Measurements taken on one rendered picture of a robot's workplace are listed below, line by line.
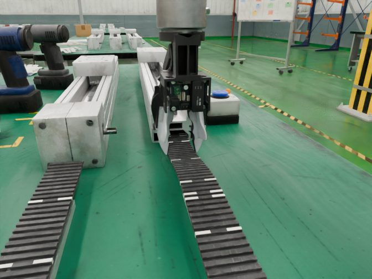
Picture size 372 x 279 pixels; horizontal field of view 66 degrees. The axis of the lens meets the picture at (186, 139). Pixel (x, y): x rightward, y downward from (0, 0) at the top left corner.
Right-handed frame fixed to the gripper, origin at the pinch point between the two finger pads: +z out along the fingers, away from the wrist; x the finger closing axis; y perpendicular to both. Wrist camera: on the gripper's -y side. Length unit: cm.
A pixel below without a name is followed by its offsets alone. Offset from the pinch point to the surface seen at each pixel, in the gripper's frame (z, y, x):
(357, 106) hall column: 69, -225, 243
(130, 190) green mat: 2.2, 10.5, -9.5
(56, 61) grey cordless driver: -8, -62, -34
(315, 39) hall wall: 46, -1004, 699
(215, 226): -1.2, 24.7, -0.4
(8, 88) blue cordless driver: -5, -35, -41
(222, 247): -1.1, 27.6, -0.5
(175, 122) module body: -2.2, -6.7, 0.0
